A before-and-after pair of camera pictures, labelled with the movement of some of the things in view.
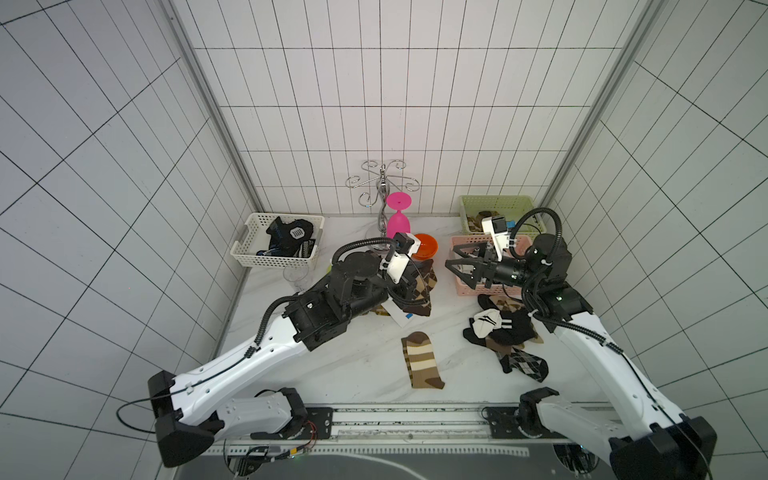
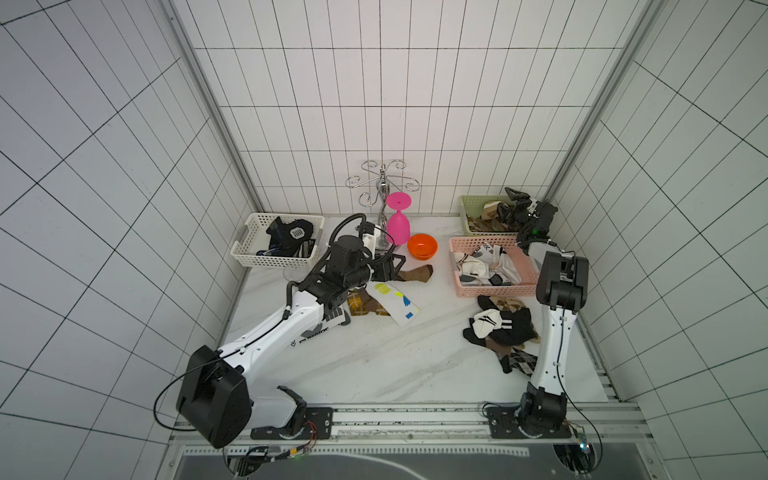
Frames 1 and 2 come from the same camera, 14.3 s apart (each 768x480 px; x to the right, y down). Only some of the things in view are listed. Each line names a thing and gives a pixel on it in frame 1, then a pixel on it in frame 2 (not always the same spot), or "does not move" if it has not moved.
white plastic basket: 254,238 does not move
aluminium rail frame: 447,430 does not move
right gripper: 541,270 -> 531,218
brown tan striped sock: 418,350 -> 490,210
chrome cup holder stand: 381,182 does not move
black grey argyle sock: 531,365 does not move
